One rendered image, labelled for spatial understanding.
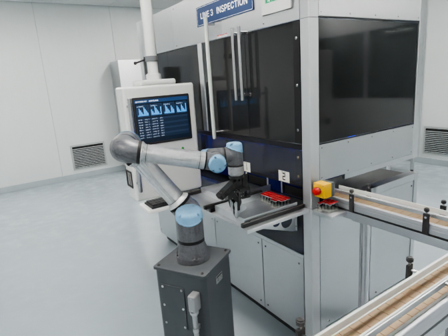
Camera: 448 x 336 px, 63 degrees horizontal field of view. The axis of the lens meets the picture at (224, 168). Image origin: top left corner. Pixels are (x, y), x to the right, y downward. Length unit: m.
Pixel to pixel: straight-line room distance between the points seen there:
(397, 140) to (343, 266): 0.82
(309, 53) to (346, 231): 1.00
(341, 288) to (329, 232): 0.39
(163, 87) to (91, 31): 4.73
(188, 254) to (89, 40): 5.83
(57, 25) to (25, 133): 1.85
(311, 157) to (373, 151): 0.50
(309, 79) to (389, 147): 0.78
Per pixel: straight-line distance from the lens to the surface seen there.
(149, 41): 2.52
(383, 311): 1.11
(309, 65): 1.80
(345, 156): 2.04
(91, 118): 7.00
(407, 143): 2.52
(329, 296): 2.26
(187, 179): 2.60
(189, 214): 1.55
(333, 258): 2.17
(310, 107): 1.80
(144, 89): 2.42
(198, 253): 1.60
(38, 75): 6.86
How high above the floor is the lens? 1.55
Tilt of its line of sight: 14 degrees down
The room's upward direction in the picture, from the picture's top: 4 degrees counter-clockwise
